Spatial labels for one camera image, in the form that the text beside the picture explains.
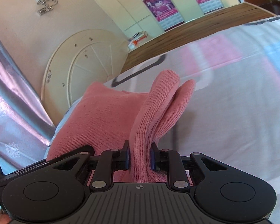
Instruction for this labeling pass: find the patterned bed sheet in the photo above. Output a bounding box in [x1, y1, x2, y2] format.
[42, 13, 280, 224]

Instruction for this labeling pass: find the left hand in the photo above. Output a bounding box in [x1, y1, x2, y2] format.
[0, 210, 11, 224]

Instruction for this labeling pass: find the lower left pink poster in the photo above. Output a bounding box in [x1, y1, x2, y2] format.
[143, 0, 185, 31]

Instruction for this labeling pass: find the pink silver curtain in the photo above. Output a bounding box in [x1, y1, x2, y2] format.
[0, 41, 55, 174]

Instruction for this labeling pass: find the cream round headboard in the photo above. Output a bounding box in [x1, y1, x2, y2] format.
[41, 29, 129, 125]

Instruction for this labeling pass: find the wooden bed footboard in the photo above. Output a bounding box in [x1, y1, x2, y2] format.
[121, 3, 276, 72]

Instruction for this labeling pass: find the wall sconce lamp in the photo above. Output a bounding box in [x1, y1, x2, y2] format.
[35, 0, 58, 16]

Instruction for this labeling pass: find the pink knit sweater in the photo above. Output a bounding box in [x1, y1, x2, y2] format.
[46, 70, 195, 183]

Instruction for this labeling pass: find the cream wardrobe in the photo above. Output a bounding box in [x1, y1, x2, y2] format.
[94, 0, 239, 38]

